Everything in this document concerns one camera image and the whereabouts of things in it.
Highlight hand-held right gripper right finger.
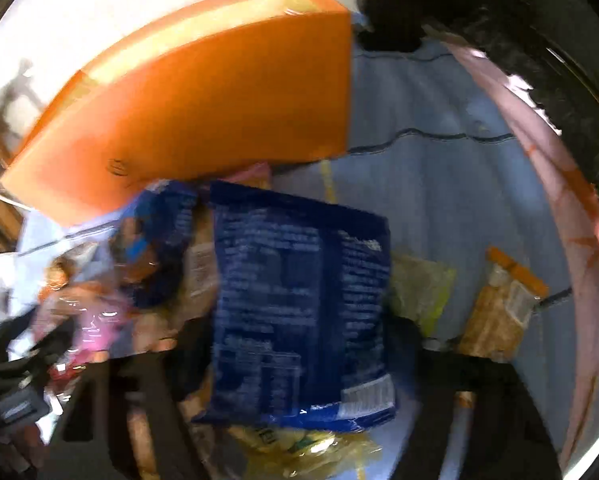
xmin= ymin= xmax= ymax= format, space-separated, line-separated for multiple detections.
xmin=385 ymin=316 xmax=566 ymax=480

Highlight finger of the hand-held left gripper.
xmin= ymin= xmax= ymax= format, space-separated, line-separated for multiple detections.
xmin=0 ymin=320 xmax=78 ymax=377

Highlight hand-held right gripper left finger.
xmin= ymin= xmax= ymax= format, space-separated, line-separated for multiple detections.
xmin=44 ymin=316 xmax=215 ymax=480

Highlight pile of snack packets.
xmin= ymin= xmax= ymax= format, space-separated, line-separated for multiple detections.
xmin=34 ymin=161 xmax=385 ymax=480

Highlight orange-topped biscuit packet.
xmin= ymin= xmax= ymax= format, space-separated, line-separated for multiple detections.
xmin=456 ymin=246 xmax=550 ymax=364

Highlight navy snack packet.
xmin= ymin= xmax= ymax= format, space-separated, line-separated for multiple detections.
xmin=190 ymin=180 xmax=397 ymax=433

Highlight orange cardboard box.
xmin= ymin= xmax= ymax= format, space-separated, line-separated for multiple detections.
xmin=2 ymin=0 xmax=353 ymax=226

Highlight person's left hand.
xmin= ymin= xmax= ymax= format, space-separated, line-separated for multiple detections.
xmin=0 ymin=421 xmax=51 ymax=477

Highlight blue checked cloth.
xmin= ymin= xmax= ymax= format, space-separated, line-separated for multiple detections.
xmin=14 ymin=14 xmax=599 ymax=480

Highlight pink cloth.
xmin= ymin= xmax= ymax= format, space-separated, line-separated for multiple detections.
xmin=443 ymin=39 xmax=599 ymax=472

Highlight dark carved wooden bench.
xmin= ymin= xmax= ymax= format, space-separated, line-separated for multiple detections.
xmin=357 ymin=0 xmax=599 ymax=311

